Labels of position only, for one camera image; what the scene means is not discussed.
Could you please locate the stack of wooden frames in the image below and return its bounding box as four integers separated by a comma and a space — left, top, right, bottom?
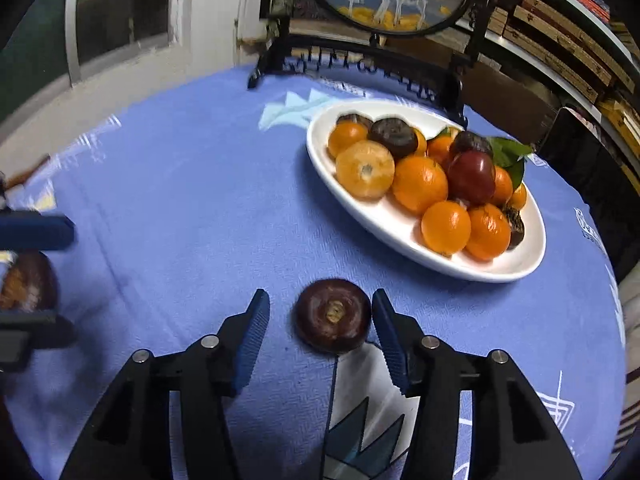
487, 0, 640, 191

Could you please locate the dark water chestnut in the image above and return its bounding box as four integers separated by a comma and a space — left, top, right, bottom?
294, 278, 372, 353
448, 130, 493, 158
501, 205, 526, 251
0, 250, 58, 312
367, 117, 419, 158
336, 113, 373, 131

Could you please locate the white door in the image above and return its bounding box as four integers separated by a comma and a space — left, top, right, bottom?
0, 0, 281, 126

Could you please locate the black chair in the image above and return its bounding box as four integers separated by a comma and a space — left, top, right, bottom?
534, 106, 623, 281

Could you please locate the red plum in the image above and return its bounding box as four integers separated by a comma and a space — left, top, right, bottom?
446, 150, 497, 206

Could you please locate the large pale-topped mandarin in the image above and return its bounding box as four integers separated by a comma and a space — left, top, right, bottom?
335, 140, 396, 199

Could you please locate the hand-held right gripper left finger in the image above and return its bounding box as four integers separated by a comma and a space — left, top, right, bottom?
59, 288, 271, 480

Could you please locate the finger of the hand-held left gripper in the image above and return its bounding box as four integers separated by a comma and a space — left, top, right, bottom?
0, 210, 77, 252
0, 309, 78, 373

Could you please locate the white shelf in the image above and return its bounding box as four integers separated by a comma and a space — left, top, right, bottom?
470, 0, 640, 166

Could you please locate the white oval plate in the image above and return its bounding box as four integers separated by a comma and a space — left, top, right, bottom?
306, 100, 547, 283

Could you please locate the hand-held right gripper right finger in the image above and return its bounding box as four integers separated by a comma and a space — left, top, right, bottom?
371, 288, 583, 480

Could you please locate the brown wooden board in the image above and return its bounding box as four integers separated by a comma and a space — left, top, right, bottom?
465, 55, 561, 131

